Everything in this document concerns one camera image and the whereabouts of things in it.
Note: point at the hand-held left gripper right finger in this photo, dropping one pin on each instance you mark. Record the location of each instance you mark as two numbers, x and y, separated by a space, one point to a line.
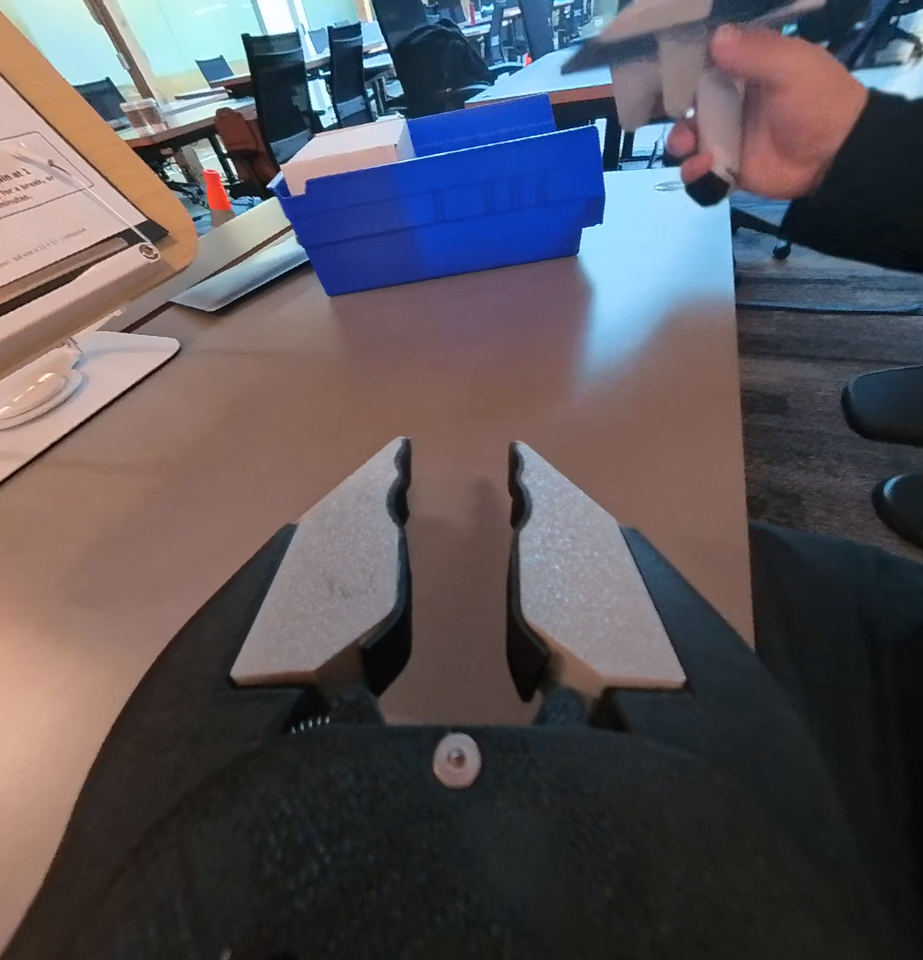
589 592

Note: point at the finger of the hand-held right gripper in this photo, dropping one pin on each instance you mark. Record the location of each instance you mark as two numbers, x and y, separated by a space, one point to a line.
656 19
619 52

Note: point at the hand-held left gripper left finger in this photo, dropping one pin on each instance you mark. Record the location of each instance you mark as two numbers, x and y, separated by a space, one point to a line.
334 592

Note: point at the blue plastic bin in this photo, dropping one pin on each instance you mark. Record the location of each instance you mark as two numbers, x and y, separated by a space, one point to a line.
446 225

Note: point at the white cardboard mailer box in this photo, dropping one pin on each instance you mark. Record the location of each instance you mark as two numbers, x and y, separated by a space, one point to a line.
341 154

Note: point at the person's right forearm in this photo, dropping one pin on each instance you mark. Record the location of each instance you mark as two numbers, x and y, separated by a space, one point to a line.
881 187

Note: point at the person's right hand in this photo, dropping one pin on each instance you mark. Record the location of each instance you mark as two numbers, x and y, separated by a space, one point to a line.
799 120

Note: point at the person's dark clothed body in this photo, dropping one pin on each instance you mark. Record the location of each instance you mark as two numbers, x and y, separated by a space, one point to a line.
844 675

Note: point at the black office chair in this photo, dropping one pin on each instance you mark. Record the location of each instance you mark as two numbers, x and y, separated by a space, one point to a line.
101 101
281 90
349 67

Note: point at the black chair armrest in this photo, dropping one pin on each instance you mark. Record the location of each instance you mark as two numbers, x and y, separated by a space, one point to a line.
896 405

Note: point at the black chair base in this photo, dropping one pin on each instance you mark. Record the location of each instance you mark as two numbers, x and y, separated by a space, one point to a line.
911 510

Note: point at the brown padded chair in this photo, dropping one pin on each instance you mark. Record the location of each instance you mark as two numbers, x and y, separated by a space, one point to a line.
240 142

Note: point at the instruction sheet on wooden stand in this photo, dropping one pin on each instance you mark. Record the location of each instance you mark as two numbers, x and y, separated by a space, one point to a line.
154 225

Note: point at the orange traffic cone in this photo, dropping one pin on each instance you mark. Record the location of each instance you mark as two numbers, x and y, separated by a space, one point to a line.
218 199

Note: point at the printed instruction sheet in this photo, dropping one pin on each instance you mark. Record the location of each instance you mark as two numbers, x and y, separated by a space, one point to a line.
26 225

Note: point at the clear plastic cup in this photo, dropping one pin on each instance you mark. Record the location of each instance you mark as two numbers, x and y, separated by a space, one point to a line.
140 116

